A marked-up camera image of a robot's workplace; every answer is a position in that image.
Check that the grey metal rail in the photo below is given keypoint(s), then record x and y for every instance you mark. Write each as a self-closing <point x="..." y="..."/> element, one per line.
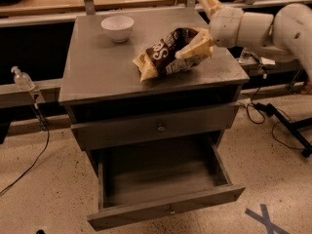
<point x="46" y="91"/>

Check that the grey wooden drawer cabinet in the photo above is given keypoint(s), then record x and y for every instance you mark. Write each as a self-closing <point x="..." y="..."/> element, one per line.
<point x="101" y="82"/>

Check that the brown chip bag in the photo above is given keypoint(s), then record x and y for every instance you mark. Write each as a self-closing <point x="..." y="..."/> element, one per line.
<point x="159" y="59"/>

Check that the black stand with cables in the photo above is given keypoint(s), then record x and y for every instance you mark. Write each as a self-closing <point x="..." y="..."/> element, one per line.
<point x="269" y="110"/>

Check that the open grey lower drawer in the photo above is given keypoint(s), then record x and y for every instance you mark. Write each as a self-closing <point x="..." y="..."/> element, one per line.
<point x="158" y="178"/>

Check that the white folded paper label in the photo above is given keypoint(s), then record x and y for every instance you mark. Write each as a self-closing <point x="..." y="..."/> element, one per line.
<point x="266" y="61"/>

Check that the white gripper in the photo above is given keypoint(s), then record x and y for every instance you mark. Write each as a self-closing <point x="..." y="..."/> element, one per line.
<point x="225" y="25"/>

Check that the clear pump sanitizer bottle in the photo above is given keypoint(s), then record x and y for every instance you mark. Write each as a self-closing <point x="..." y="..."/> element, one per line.
<point x="22" y="80"/>

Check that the closed grey upper drawer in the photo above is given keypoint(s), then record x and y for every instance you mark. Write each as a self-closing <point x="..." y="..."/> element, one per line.
<point x="129" y="130"/>

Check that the white ceramic bowl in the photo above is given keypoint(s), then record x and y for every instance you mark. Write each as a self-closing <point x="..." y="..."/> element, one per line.
<point x="118" y="28"/>

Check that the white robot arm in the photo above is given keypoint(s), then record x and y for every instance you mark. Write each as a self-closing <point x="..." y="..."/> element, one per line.
<point x="281" y="37"/>

